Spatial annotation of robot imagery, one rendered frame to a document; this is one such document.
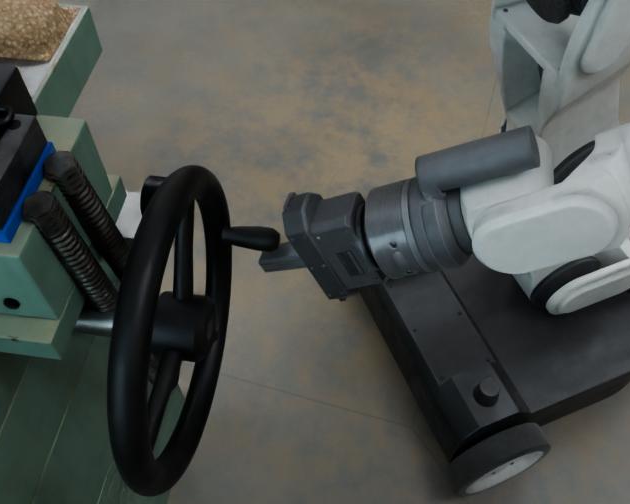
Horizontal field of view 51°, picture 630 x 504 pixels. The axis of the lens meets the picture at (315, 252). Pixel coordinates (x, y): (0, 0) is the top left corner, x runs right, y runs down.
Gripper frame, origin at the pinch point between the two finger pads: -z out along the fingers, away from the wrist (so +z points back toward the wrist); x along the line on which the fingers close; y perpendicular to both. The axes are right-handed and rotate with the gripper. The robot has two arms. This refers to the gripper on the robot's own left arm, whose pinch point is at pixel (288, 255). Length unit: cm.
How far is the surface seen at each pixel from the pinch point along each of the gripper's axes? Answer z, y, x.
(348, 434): -32, -24, -68
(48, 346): -9.7, 19.6, 11.8
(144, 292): 2.1, 18.6, 14.3
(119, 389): -0.4, 23.9, 10.6
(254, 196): -59, -81, -41
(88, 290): -8.5, 14.1, 12.2
